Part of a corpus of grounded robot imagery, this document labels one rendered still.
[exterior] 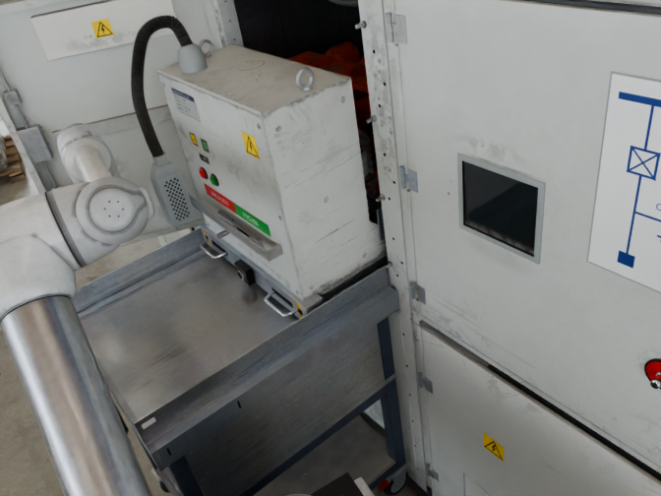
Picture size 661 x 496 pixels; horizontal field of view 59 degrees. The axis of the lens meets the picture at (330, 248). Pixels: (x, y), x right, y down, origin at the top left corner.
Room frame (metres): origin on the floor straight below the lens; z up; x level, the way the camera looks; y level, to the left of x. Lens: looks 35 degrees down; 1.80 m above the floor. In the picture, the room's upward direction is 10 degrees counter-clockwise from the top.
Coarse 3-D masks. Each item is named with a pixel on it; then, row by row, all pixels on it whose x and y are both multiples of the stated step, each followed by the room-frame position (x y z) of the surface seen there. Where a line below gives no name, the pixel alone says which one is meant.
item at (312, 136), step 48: (240, 48) 1.54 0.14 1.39; (240, 96) 1.18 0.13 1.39; (288, 96) 1.13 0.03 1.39; (336, 96) 1.16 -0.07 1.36; (288, 144) 1.09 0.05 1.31; (336, 144) 1.15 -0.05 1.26; (288, 192) 1.08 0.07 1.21; (336, 192) 1.14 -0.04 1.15; (336, 240) 1.13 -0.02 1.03; (384, 240) 1.20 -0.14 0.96
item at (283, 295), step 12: (204, 228) 1.47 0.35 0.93; (216, 240) 1.41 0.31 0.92; (228, 252) 1.35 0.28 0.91; (252, 264) 1.25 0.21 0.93; (264, 276) 1.19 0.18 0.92; (264, 288) 1.21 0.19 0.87; (276, 288) 1.15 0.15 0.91; (288, 300) 1.10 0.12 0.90; (300, 300) 1.07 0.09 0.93; (312, 300) 1.06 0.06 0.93; (300, 312) 1.07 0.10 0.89
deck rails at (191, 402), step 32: (160, 256) 1.42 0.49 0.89; (192, 256) 1.45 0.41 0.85; (96, 288) 1.32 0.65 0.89; (128, 288) 1.35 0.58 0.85; (352, 288) 1.10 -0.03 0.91; (384, 288) 1.15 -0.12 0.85; (320, 320) 1.04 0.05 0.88; (256, 352) 0.95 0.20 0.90; (288, 352) 0.98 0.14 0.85; (224, 384) 0.90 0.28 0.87; (160, 416) 0.82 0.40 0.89; (192, 416) 0.85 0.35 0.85
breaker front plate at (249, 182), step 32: (192, 96) 1.33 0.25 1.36; (192, 128) 1.38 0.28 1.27; (224, 128) 1.22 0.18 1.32; (256, 128) 1.09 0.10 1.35; (192, 160) 1.44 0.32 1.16; (224, 160) 1.26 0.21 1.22; (256, 160) 1.12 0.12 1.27; (224, 192) 1.31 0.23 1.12; (256, 192) 1.16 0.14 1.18; (256, 256) 1.23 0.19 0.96; (288, 256) 1.09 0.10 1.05; (288, 288) 1.12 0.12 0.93
